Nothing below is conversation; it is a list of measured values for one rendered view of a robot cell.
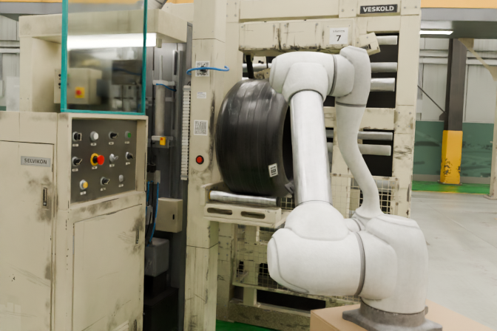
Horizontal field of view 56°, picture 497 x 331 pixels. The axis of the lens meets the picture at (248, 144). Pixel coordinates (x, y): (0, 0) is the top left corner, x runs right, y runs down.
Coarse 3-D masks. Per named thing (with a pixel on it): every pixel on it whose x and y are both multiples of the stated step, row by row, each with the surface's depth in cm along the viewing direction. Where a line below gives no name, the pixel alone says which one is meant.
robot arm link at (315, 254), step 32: (288, 64) 143; (320, 64) 144; (288, 96) 143; (320, 96) 141; (320, 128) 134; (320, 160) 127; (320, 192) 122; (288, 224) 118; (320, 224) 114; (288, 256) 110; (320, 256) 109; (352, 256) 110; (288, 288) 114; (320, 288) 110; (352, 288) 111
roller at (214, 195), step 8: (216, 192) 222; (224, 192) 221; (232, 192) 221; (224, 200) 221; (232, 200) 219; (240, 200) 217; (248, 200) 216; (256, 200) 215; (264, 200) 213; (272, 200) 212
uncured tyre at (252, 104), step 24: (240, 96) 209; (264, 96) 206; (240, 120) 203; (264, 120) 200; (288, 120) 251; (216, 144) 210; (240, 144) 203; (264, 144) 199; (288, 144) 253; (240, 168) 206; (264, 168) 202; (288, 168) 248; (240, 192) 219; (264, 192) 213; (288, 192) 226
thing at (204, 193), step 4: (220, 180) 241; (208, 184) 226; (212, 184) 227; (216, 184) 231; (220, 184) 236; (224, 184) 241; (200, 188) 220; (204, 188) 219; (208, 188) 222; (212, 188) 227; (216, 188) 231; (220, 188) 237; (224, 188) 241; (228, 188) 246; (200, 192) 220; (204, 192) 220; (208, 192) 222; (200, 196) 220; (204, 196) 220; (208, 196) 222; (200, 200) 220; (204, 200) 220; (208, 200) 223; (212, 200) 228; (216, 200) 232; (200, 204) 220; (204, 204) 220
